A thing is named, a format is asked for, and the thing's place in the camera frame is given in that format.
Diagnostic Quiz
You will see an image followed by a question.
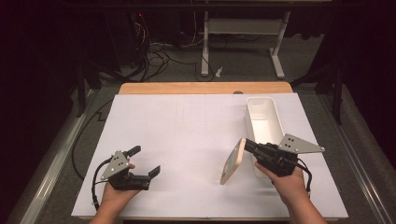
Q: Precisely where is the tangle of floor cables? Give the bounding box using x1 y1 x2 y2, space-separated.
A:
132 11 217 84

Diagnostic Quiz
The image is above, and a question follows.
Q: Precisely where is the hand-held gripper cable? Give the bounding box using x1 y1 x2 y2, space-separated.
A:
71 98 116 211
296 158 314 198

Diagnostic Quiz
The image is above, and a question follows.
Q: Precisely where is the white plastic storage box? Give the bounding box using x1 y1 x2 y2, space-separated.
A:
244 96 286 179

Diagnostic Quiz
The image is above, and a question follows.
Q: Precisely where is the person's left hand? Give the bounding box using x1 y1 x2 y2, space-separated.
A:
100 182 141 213

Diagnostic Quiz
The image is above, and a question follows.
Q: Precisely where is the left hand-held gripper cable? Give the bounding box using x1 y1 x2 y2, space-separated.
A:
71 98 116 211

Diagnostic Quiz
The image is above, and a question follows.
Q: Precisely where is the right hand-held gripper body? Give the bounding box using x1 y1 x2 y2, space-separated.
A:
256 133 326 178

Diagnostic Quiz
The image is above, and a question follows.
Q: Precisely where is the white paper sheet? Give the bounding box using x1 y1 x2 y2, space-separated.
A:
71 92 349 219

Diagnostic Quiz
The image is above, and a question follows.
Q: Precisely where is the silver metal floor rail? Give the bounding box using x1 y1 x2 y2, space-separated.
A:
317 92 396 224
18 89 99 224

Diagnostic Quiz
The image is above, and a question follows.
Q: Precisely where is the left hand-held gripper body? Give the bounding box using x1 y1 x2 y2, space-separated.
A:
100 150 150 191

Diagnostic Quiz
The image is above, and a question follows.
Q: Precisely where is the dark metal stand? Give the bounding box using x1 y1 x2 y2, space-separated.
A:
75 60 138 119
290 60 348 126

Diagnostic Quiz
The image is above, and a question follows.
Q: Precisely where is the right hand-held gripper cable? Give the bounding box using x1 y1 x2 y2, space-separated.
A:
296 158 314 198

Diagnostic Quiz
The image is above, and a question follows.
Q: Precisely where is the person's right hand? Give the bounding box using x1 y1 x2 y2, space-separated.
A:
254 161 308 207

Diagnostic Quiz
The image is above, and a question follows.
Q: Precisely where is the white metal table frame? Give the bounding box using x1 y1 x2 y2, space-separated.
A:
200 10 292 80

